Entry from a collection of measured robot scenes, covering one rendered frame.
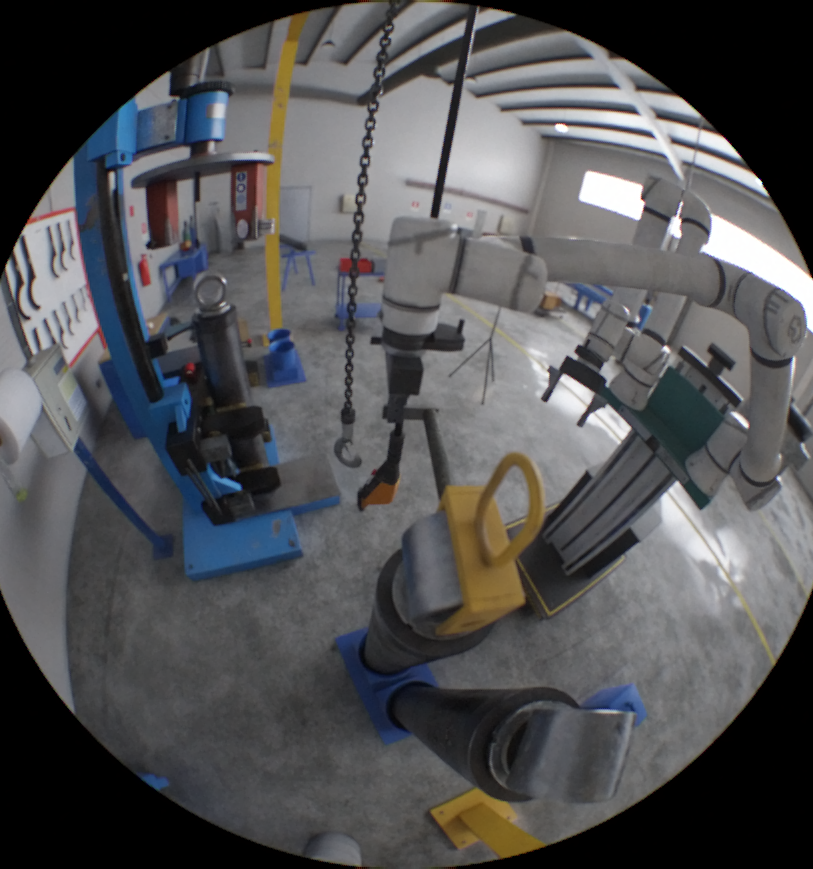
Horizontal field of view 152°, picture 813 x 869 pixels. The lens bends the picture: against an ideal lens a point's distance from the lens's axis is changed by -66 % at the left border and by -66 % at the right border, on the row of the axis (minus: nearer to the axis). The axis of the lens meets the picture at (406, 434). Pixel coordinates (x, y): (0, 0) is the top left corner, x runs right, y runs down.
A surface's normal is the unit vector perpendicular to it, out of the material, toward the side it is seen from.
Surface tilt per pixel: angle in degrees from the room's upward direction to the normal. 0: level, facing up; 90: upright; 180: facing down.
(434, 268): 91
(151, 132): 90
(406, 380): 90
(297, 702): 0
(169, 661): 0
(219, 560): 0
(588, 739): 25
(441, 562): 36
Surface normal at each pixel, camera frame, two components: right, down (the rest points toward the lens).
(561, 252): -0.22, 0.27
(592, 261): -0.18, 0.53
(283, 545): 0.14, -0.71
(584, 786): -0.18, -0.79
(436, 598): -0.56, -0.54
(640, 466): -0.92, 0.17
